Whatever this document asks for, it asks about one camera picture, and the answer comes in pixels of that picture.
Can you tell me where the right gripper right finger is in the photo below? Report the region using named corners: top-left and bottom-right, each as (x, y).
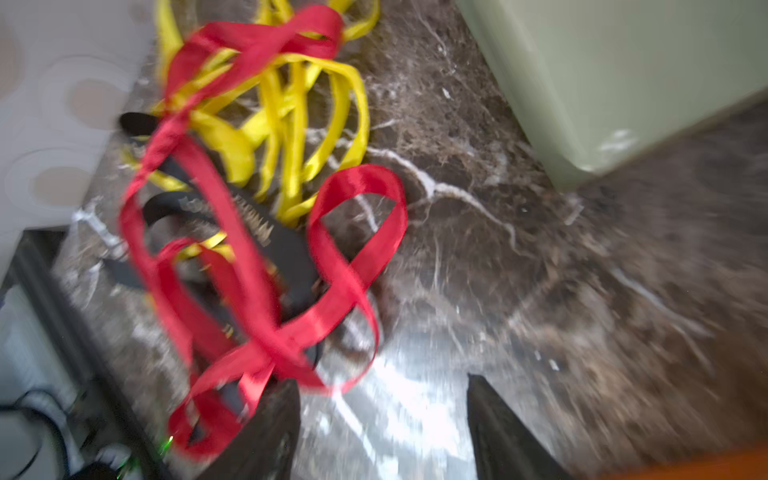
top-left (467, 374), bottom-right (571, 480)

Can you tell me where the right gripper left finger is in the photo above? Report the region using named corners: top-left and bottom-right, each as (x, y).
top-left (198, 380), bottom-right (301, 480)

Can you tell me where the black printed ribbon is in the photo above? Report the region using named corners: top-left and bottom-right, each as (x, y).
top-left (102, 112), bottom-right (322, 367)

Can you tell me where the red ribbon bow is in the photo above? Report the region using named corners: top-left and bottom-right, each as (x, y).
top-left (117, 4), bottom-right (410, 462)

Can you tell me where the orange gift box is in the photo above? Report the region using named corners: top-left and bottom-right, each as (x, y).
top-left (607, 444), bottom-right (767, 480)

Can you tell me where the yellow ribbon of red box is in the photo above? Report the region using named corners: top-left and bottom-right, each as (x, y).
top-left (119, 1), bottom-right (406, 277)

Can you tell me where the green gift box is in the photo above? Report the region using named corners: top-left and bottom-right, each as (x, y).
top-left (458, 1), bottom-right (767, 191)

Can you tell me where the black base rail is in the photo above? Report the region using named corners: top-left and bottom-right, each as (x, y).
top-left (8, 229), bottom-right (173, 479)

